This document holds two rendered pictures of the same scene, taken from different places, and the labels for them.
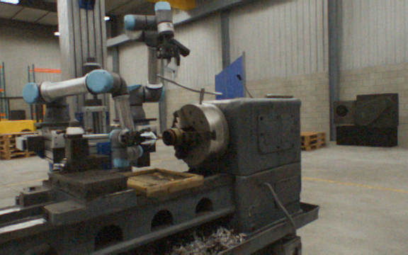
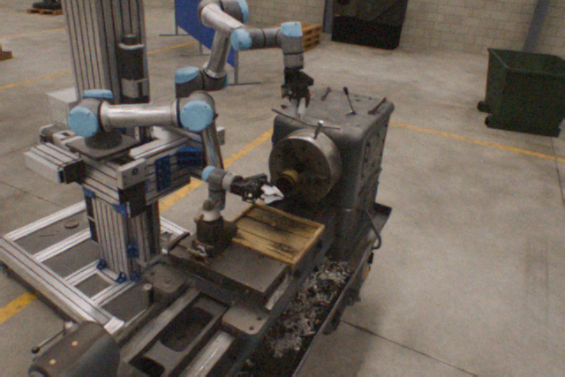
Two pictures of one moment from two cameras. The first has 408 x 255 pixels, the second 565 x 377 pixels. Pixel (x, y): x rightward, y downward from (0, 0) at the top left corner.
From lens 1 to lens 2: 1.07 m
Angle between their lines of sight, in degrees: 31
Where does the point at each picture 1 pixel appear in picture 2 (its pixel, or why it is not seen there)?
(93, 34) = not seen: outside the picture
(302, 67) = not seen: outside the picture
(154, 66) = (224, 52)
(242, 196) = (344, 227)
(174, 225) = (300, 279)
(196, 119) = (312, 158)
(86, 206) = (269, 314)
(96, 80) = (195, 117)
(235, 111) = (351, 146)
